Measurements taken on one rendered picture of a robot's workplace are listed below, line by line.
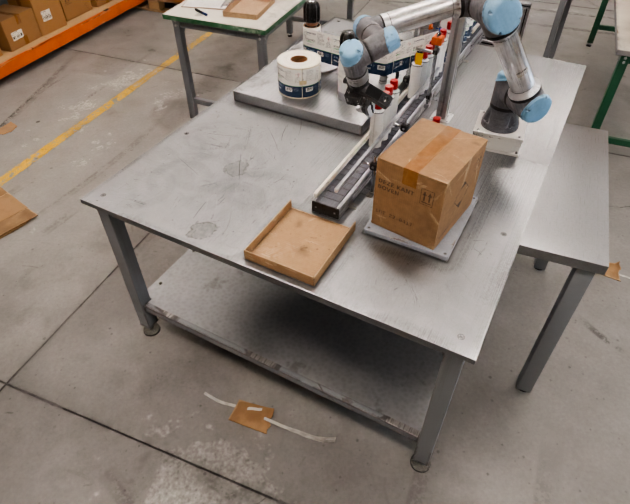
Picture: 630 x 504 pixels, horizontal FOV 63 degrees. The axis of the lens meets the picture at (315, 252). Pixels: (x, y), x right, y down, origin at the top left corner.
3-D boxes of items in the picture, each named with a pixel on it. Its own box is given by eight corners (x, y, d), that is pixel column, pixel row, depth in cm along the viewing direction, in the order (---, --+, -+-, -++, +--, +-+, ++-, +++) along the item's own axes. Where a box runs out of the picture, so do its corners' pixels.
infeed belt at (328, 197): (454, 45, 290) (455, 38, 287) (469, 48, 287) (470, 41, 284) (314, 209, 186) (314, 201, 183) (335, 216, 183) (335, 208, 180)
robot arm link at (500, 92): (510, 94, 214) (519, 62, 205) (528, 109, 205) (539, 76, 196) (484, 98, 212) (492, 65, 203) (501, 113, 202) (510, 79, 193)
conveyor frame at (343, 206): (451, 46, 291) (453, 38, 288) (471, 50, 287) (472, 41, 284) (311, 210, 187) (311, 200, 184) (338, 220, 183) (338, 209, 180)
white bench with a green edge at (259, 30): (286, 32, 518) (283, -58, 463) (357, 44, 498) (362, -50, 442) (183, 123, 392) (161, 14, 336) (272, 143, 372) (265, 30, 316)
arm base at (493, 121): (486, 113, 223) (491, 91, 216) (521, 121, 218) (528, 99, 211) (476, 128, 213) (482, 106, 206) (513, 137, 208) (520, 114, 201)
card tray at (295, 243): (290, 207, 189) (290, 199, 186) (355, 230, 180) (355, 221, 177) (244, 258, 170) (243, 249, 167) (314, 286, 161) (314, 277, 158)
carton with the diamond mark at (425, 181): (412, 180, 197) (422, 117, 178) (471, 204, 187) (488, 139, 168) (370, 222, 179) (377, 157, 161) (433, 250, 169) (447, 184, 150)
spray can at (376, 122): (371, 141, 211) (375, 94, 197) (383, 144, 210) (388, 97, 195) (366, 147, 208) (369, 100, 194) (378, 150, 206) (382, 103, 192)
